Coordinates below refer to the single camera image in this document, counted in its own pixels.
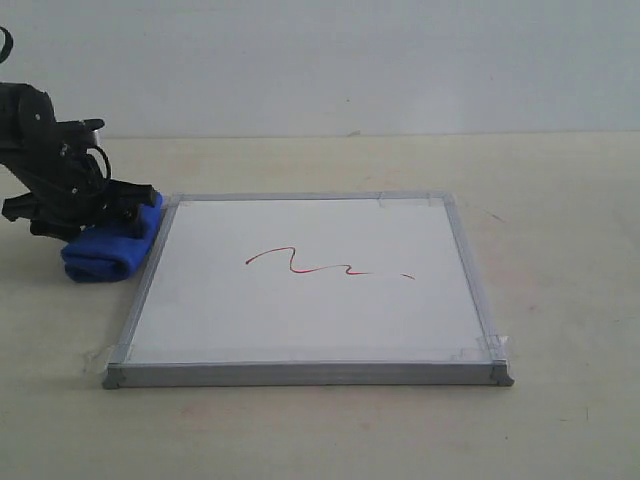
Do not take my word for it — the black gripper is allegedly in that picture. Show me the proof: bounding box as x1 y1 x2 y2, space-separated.
1 83 155 239

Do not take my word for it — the blue cloth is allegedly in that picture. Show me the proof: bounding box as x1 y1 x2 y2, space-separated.
60 193 164 283

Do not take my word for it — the clear tape back left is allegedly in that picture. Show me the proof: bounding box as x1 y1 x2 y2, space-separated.
162 193 194 209

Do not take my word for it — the clear tape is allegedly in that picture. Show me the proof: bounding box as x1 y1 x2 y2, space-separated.
450 334 512 363
81 343 131 376
162 193 194 209
374 191 450 209

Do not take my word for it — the clear tape front left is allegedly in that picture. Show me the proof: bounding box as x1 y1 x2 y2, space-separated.
81 343 131 376

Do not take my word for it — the clear tape back right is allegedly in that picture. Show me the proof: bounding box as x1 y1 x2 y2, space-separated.
374 191 450 209

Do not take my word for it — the clear tape front right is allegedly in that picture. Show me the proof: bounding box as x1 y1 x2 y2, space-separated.
450 334 512 363

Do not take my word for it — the white whiteboard with aluminium frame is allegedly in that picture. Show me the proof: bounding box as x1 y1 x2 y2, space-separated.
103 192 513 389

